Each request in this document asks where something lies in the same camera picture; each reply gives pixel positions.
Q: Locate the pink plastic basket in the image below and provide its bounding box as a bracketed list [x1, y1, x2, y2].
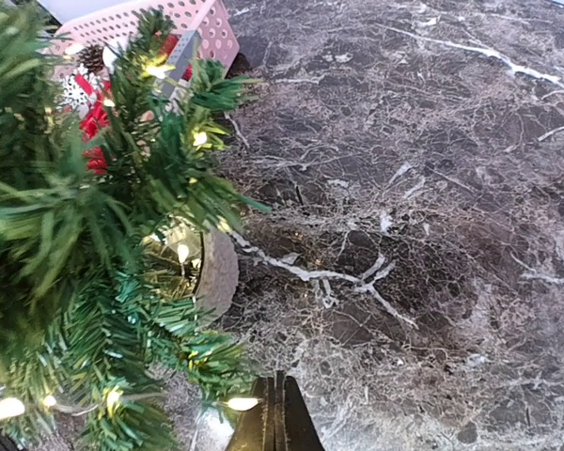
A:
[47, 0, 242, 82]

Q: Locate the white snowflake ornament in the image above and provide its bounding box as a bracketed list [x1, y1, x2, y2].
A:
[60, 72, 99, 118]

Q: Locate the small green christmas tree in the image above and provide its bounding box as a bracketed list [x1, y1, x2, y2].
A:
[0, 1, 252, 450]

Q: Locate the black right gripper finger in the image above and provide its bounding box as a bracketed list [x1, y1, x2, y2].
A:
[226, 370, 324, 451]

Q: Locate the brown pine cone ornament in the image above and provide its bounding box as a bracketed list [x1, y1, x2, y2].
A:
[74, 44, 105, 75]

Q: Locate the fairy light string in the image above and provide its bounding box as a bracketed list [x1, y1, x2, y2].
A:
[0, 56, 264, 424]

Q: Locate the beige tree pot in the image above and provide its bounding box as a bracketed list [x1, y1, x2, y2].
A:
[164, 224, 239, 325]

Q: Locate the red gift box ornament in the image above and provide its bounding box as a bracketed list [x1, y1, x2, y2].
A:
[74, 74, 110, 175]

